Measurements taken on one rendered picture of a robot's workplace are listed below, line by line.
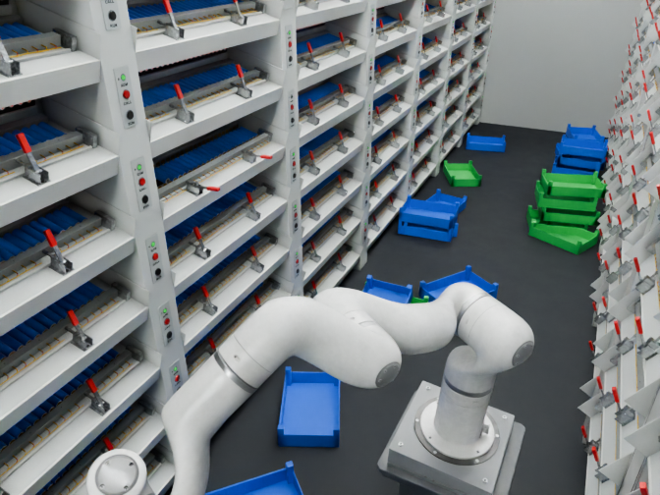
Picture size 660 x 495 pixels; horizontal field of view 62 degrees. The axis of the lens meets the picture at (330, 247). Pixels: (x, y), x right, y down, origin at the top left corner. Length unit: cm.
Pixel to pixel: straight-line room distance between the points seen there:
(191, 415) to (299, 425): 111
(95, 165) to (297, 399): 119
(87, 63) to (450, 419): 112
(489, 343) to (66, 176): 91
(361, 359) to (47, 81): 73
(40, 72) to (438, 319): 85
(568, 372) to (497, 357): 116
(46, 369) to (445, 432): 93
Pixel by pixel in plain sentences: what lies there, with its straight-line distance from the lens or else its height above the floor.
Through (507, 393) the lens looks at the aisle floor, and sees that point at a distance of 219.
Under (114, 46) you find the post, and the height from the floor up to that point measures 127.
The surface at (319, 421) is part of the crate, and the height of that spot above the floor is 0.
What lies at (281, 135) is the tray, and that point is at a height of 90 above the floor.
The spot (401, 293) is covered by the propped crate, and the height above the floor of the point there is 12.
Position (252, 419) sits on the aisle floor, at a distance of 202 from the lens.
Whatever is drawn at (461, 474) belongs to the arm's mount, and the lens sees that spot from 146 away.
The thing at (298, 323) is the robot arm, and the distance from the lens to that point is 87.
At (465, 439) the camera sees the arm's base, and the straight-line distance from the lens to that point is 149.
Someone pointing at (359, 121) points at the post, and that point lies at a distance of 248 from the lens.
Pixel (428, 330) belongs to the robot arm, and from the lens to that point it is 108.
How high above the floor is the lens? 145
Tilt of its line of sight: 29 degrees down
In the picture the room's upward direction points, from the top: straight up
